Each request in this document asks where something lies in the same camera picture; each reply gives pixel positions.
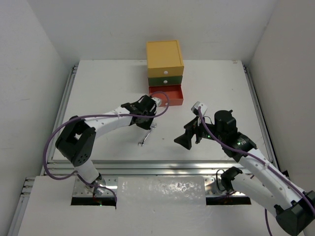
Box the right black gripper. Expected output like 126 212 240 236
174 114 224 149

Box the large silver wrench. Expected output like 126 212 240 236
138 123 157 147

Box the green drawer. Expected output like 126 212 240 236
148 75 183 87

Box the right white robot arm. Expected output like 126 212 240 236
174 103 315 236

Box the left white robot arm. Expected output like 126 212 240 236
55 95 162 196

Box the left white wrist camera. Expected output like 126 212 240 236
151 97 162 107

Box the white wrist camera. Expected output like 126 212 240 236
191 101 208 116
151 97 162 107

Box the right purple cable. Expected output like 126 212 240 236
196 105 315 236

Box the purple cable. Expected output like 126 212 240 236
196 105 315 236
43 91 170 205

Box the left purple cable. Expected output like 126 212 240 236
43 91 170 205

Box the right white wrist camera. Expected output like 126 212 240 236
191 101 208 116

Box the aluminium front rail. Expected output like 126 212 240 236
23 159 279 197

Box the right aluminium side rail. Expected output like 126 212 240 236
242 64 281 170

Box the aluminium side rail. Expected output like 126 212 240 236
242 64 281 170
45 64 79 165

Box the left aluminium side rail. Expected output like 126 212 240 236
45 64 79 165

